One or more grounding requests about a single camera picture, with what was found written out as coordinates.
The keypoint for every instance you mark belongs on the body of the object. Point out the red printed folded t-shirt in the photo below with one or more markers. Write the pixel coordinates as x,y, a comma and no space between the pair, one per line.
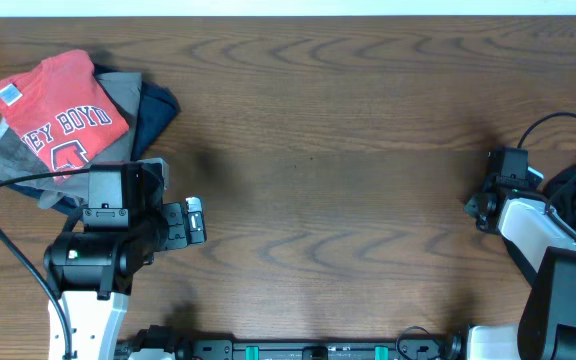
60,112

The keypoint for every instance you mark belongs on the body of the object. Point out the navy folded t-shirt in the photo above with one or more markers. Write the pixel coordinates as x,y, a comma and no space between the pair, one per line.
153,117

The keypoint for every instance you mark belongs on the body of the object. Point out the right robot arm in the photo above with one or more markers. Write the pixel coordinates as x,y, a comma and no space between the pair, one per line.
543,247

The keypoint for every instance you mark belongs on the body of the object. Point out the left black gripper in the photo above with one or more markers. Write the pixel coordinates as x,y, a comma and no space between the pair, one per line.
181,237

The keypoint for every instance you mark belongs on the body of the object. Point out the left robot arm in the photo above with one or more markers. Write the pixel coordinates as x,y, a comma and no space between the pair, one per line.
92,271

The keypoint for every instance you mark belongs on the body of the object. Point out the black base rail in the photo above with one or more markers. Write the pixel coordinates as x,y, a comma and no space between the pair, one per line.
158,342

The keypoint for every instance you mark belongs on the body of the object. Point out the grey folded t-shirt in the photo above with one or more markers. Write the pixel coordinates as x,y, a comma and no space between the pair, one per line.
18,160

